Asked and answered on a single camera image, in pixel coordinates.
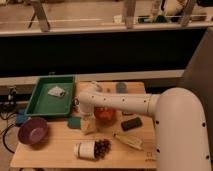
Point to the blue box on floor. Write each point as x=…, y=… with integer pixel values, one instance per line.
x=21, y=117

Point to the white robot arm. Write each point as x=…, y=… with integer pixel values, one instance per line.
x=180, y=124

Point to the teal green sponge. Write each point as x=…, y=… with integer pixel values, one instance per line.
x=74, y=122

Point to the orange bowl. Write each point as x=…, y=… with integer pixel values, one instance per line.
x=104, y=114

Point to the banana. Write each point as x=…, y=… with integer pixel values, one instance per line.
x=130, y=140

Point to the green plastic tray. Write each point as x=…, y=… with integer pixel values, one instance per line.
x=41, y=104

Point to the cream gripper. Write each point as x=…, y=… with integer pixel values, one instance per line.
x=88, y=125

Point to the white cylinder can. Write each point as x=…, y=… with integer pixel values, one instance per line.
x=84, y=150

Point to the orange fruit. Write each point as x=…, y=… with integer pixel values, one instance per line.
x=95, y=86

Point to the crumpled white paper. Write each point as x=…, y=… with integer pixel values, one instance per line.
x=56, y=92

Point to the dark grape bunch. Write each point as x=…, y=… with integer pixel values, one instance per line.
x=102, y=147

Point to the purple bowl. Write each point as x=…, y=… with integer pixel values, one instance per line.
x=33, y=131

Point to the black rectangular block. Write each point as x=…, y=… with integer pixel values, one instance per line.
x=131, y=124

